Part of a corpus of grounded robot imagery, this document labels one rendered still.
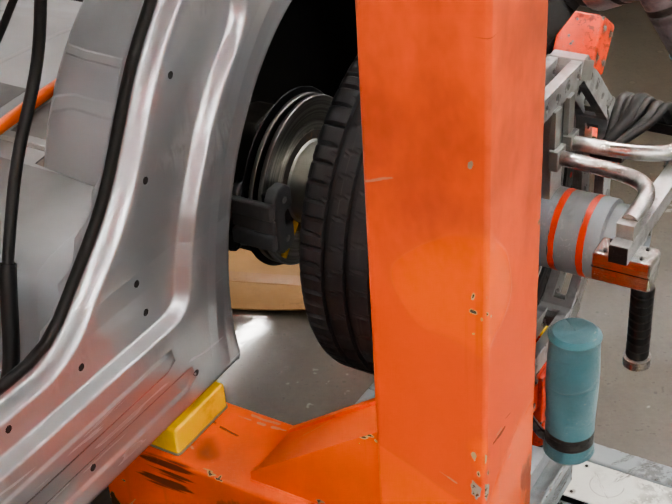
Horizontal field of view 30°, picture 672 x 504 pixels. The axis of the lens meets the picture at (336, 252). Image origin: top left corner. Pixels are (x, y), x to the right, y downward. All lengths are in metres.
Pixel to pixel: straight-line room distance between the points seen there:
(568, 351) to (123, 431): 0.73
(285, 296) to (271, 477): 1.63
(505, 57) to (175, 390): 0.82
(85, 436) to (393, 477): 0.42
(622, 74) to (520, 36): 3.38
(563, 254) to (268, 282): 1.59
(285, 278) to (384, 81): 2.21
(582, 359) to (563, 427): 0.15
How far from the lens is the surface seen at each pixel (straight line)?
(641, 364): 2.00
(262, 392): 3.17
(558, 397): 2.14
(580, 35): 2.16
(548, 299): 2.37
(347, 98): 1.98
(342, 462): 1.78
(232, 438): 2.00
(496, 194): 1.41
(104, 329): 1.77
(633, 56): 4.90
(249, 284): 3.55
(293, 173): 2.24
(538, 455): 2.63
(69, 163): 2.03
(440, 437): 1.62
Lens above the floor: 1.98
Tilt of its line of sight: 32 degrees down
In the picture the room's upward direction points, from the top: 4 degrees counter-clockwise
